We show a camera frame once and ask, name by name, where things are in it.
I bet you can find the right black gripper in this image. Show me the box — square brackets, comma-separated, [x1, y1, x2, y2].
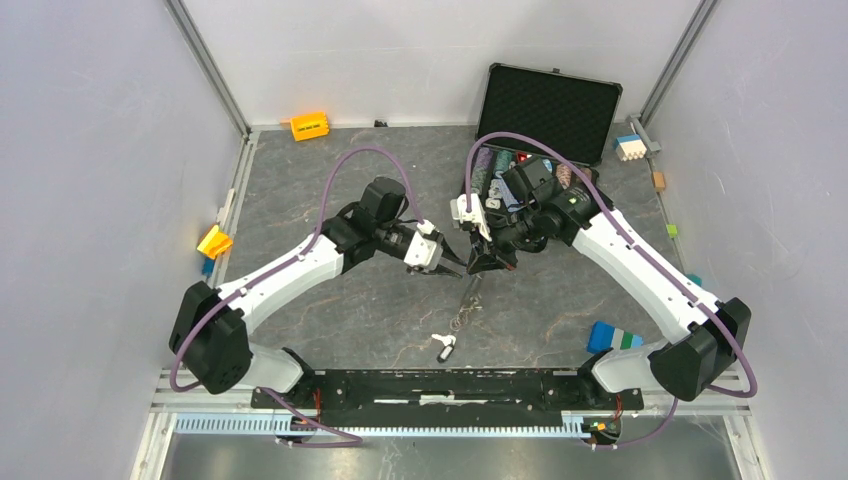
[466, 202, 543, 274]

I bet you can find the metal keyring with tags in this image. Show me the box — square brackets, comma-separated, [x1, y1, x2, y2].
[431, 273, 484, 364]

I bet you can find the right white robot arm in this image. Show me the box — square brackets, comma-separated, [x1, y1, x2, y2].
[450, 158, 757, 408]

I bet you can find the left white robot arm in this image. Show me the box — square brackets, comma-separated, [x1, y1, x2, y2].
[168, 177, 466, 408]

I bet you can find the blue green white block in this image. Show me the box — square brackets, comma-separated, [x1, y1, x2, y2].
[586, 321, 643, 354]

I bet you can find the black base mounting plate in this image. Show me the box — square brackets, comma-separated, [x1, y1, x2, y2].
[282, 368, 644, 428]

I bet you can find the black poker chip case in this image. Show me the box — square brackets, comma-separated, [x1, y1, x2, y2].
[463, 62, 624, 213]

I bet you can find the white blue toy block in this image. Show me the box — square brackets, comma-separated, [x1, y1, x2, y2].
[613, 134, 648, 161]

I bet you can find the tan wooden cube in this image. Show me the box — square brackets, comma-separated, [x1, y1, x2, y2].
[652, 171, 667, 193]

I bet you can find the teal cube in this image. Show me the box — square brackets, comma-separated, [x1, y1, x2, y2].
[686, 273, 703, 286]

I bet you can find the yellow orange toy block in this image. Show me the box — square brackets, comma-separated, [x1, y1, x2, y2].
[196, 224, 233, 260]

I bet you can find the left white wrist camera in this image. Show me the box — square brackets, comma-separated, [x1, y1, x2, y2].
[403, 220, 443, 272]

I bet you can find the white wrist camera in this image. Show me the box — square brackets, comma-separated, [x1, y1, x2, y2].
[403, 220, 443, 272]
[450, 193, 492, 242]

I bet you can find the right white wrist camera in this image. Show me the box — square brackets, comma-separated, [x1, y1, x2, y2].
[450, 193, 492, 242]

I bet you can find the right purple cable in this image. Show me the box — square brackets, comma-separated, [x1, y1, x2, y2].
[464, 132, 759, 450]

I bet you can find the purple cable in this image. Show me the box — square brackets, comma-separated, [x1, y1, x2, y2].
[464, 132, 759, 450]
[169, 146, 429, 450]

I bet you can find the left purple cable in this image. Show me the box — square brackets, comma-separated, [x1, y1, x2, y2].
[169, 146, 429, 450]

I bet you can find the white cable duct rail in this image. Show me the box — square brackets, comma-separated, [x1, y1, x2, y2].
[173, 413, 611, 440]

